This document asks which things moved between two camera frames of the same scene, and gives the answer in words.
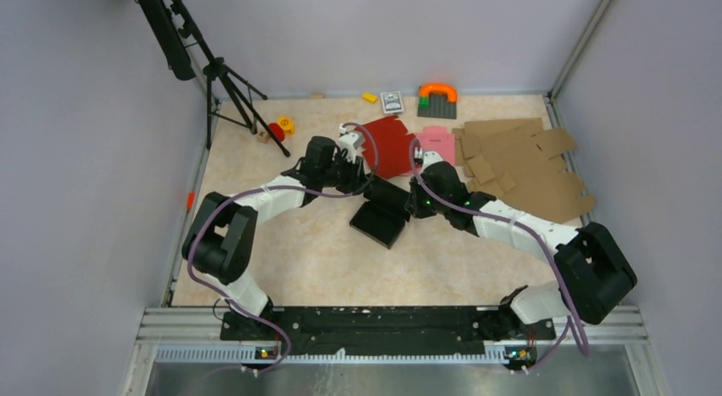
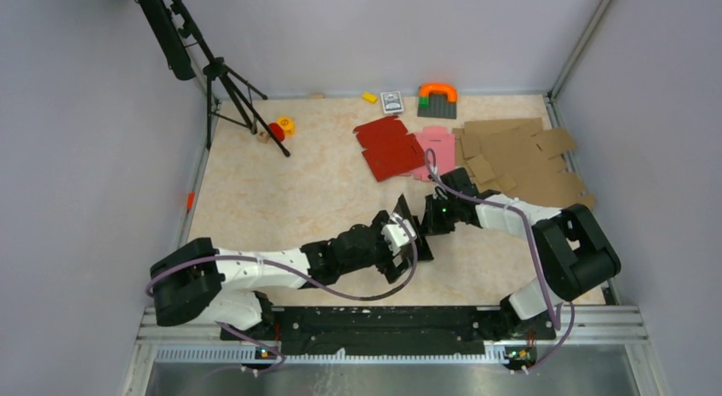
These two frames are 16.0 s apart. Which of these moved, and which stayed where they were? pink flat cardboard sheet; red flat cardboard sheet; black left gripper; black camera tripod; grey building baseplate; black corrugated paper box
Moved: black left gripper; black corrugated paper box
Stayed: pink flat cardboard sheet; black camera tripod; red flat cardboard sheet; grey building baseplate
